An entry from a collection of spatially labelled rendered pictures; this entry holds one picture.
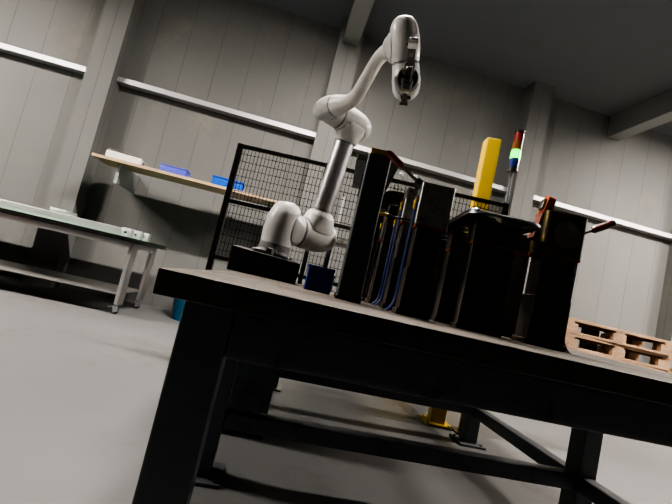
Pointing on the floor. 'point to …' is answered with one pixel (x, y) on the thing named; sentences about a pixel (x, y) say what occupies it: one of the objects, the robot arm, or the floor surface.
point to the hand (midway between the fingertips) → (409, 66)
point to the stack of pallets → (618, 344)
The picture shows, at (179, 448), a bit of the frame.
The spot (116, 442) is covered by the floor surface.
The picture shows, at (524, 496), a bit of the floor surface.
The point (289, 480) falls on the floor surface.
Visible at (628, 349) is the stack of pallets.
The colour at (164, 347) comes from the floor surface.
